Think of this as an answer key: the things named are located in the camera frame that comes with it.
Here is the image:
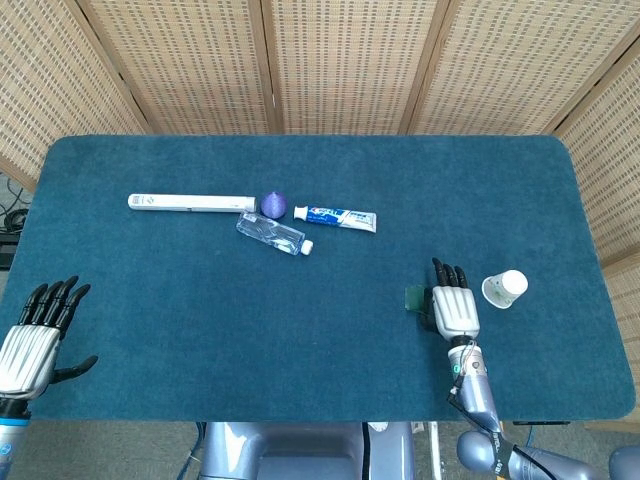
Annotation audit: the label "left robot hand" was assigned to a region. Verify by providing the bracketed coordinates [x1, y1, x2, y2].
[0, 275, 100, 401]

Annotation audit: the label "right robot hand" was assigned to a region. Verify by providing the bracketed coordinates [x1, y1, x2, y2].
[418, 257, 481, 342]

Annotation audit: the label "dark green card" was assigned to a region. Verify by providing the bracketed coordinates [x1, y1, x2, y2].
[403, 284, 435, 316]

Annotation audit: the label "white paper cup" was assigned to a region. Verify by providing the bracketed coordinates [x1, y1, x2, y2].
[480, 269, 530, 310]

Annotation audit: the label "blue white toothpaste tube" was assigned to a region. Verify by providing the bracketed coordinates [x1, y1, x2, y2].
[292, 203, 378, 235]

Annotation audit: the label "clear plastic water bottle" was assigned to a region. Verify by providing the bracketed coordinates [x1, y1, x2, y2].
[235, 210, 315, 257]

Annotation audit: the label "teal table cloth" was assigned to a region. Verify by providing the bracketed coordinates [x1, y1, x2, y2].
[0, 133, 637, 422]

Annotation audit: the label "grey robot torso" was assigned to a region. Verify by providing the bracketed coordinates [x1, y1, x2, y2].
[199, 420, 416, 480]

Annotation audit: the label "purple ball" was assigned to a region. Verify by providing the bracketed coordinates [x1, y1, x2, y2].
[260, 191, 288, 220]

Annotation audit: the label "white wrap roll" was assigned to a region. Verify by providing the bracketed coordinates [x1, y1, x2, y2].
[127, 193, 259, 214]

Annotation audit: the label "woven folding screen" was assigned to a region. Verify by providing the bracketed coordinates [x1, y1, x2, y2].
[0, 0, 640, 436]

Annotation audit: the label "black floor cables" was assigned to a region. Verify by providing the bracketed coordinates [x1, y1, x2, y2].
[0, 174, 31, 234]

